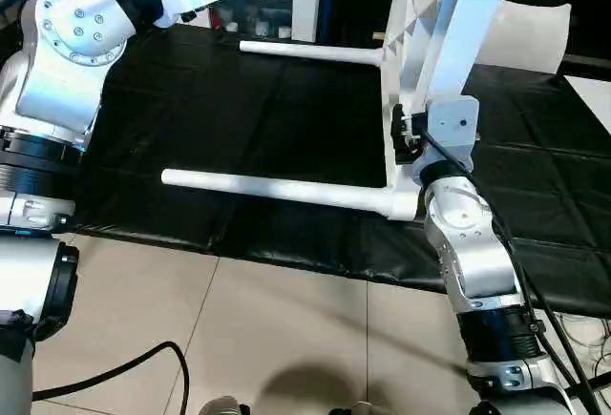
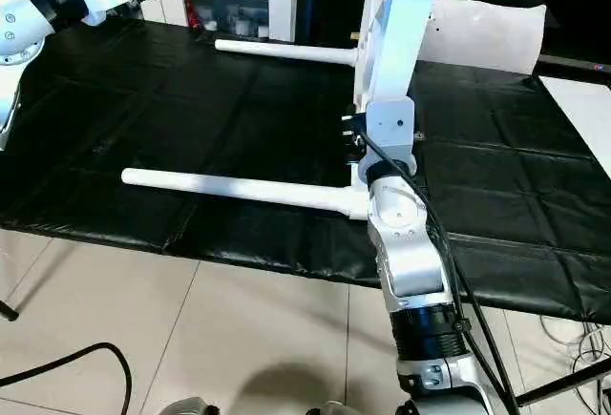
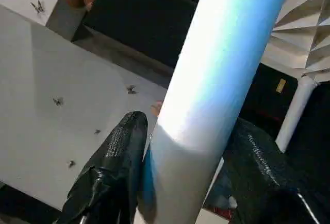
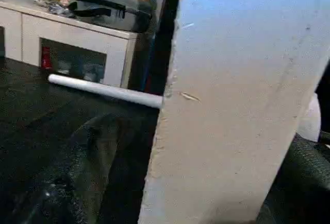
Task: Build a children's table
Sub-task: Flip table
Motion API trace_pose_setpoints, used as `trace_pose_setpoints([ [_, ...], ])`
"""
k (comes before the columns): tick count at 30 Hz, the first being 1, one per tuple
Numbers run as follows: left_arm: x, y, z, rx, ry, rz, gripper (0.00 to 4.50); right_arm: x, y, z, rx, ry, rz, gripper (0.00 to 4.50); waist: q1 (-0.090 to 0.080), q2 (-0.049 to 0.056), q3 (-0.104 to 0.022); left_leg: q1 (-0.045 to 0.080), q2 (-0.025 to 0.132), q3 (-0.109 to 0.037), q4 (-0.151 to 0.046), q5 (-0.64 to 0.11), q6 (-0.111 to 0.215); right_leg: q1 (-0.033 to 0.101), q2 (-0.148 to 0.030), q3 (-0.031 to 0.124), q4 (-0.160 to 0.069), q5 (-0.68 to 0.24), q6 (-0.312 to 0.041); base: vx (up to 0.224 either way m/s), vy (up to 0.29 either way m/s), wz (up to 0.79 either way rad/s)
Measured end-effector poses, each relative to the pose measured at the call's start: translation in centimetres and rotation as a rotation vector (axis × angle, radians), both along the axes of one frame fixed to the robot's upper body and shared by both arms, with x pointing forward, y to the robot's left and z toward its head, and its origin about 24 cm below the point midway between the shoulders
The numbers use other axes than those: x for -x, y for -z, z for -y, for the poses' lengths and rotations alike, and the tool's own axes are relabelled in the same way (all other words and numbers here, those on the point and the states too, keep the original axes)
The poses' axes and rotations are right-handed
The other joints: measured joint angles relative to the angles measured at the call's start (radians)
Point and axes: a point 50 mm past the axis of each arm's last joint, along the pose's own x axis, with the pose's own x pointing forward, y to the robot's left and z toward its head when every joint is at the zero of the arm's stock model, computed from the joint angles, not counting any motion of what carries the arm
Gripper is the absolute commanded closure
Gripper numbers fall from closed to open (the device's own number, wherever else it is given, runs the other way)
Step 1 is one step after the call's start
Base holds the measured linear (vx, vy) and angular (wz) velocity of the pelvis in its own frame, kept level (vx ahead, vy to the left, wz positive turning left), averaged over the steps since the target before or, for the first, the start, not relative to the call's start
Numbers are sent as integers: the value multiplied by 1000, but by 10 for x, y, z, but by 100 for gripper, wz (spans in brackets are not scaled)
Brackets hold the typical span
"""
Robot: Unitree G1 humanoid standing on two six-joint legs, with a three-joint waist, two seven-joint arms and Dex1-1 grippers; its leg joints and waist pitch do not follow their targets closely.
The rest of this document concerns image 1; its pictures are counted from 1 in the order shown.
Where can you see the white plastic table top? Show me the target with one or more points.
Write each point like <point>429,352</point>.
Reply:
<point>415,0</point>

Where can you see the black cabinet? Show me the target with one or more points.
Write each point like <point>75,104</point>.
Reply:
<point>358,5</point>

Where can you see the white flat board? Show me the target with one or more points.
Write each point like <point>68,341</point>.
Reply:
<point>592,95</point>

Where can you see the black stand leg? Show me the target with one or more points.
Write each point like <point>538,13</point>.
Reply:
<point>602,379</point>

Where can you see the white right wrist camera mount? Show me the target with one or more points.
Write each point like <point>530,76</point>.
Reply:
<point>453,121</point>

